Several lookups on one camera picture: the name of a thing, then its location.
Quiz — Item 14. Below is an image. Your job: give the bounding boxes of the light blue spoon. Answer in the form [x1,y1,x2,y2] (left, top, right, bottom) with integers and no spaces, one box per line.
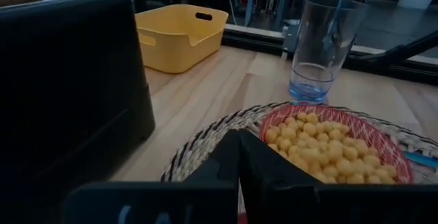
[403,150,438,169]

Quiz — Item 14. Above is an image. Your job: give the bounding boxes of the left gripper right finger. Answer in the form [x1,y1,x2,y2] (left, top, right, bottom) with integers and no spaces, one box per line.
[238,129,438,224]

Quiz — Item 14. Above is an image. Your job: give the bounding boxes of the clear drinking glass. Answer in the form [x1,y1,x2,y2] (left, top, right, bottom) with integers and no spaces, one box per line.
[288,0,370,104]

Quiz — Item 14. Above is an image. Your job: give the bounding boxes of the yellow cereal balls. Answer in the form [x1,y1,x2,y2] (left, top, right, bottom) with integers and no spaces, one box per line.
[265,112,400,185]

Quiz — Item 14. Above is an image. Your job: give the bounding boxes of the yellow plastic basket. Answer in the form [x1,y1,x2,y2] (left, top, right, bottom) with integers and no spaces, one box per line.
[134,3,229,75]

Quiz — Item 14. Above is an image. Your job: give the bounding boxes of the patterned bowl red inside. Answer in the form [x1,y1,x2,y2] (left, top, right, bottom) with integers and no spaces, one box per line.
[259,103,414,186]

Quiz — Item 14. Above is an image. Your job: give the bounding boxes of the round woven straw placemat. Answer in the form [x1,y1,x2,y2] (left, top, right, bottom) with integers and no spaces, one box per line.
[159,101,438,186]

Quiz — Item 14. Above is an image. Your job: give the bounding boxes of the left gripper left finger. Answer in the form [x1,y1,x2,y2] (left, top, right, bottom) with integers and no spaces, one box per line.
[63,129,240,224]

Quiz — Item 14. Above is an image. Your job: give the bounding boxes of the black aluminium table frame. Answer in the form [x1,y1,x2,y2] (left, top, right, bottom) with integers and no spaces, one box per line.
[221,23,438,87]

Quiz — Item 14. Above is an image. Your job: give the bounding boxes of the black toaster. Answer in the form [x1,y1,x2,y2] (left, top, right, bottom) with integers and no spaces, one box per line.
[0,0,157,224]

